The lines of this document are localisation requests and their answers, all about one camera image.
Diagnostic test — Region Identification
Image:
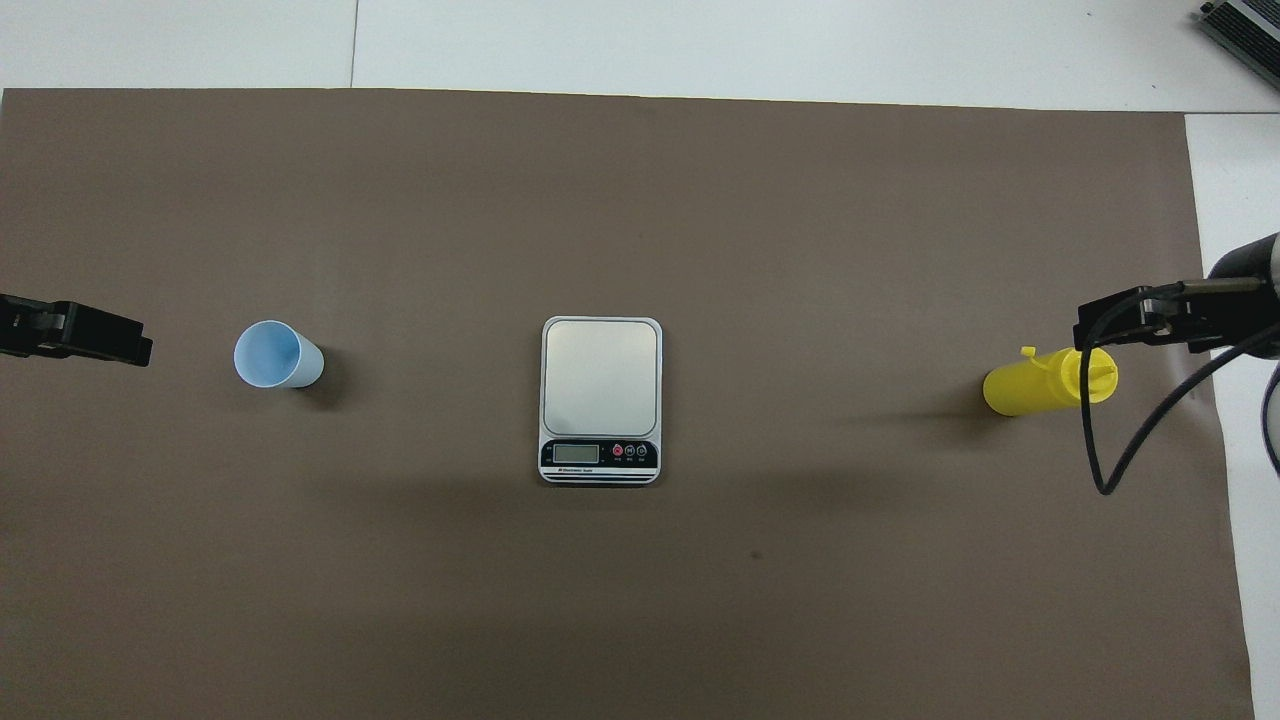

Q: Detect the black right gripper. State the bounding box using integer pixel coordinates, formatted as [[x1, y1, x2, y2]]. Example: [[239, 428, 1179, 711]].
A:
[[1208, 232, 1273, 359]]

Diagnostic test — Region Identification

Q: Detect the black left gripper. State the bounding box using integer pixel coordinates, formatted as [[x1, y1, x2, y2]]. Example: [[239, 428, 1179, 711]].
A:
[[0, 293, 46, 358]]

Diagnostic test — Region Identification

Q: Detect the yellow squeeze bottle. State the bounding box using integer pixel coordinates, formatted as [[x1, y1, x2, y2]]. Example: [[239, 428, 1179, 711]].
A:
[[982, 346, 1119, 418]]

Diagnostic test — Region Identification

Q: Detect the light blue paper cup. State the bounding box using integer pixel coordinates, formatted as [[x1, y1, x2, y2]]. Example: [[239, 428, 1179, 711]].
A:
[[233, 320, 325, 390]]

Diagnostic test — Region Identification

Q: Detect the silver digital kitchen scale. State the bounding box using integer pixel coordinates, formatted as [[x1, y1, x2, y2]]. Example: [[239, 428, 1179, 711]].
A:
[[540, 316, 663, 486]]

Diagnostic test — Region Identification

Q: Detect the grey ribbed metal device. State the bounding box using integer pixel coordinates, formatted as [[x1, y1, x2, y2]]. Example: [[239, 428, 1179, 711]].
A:
[[1198, 0, 1280, 93]]

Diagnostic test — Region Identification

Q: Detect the brown table mat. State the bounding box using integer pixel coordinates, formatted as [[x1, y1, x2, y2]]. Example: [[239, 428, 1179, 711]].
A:
[[0, 88, 1256, 720]]

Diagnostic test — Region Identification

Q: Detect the black right camera box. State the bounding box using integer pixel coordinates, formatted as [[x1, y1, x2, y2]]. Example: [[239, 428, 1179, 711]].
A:
[[1073, 283, 1216, 353]]

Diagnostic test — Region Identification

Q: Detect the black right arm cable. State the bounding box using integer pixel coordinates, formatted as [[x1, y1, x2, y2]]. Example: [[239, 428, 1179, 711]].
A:
[[1078, 285, 1280, 496]]

